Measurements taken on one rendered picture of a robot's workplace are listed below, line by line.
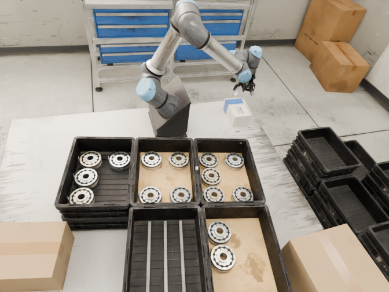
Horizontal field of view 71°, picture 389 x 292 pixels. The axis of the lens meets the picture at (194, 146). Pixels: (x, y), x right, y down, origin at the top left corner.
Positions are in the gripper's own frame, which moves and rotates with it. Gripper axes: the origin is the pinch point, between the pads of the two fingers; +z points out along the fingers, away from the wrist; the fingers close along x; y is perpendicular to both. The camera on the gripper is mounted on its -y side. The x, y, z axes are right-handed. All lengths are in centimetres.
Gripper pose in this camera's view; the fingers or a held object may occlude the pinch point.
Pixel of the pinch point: (241, 95)
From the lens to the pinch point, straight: 186.9
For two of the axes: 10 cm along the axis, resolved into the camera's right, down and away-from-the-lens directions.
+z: -1.1, 6.7, 7.4
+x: 9.6, -1.3, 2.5
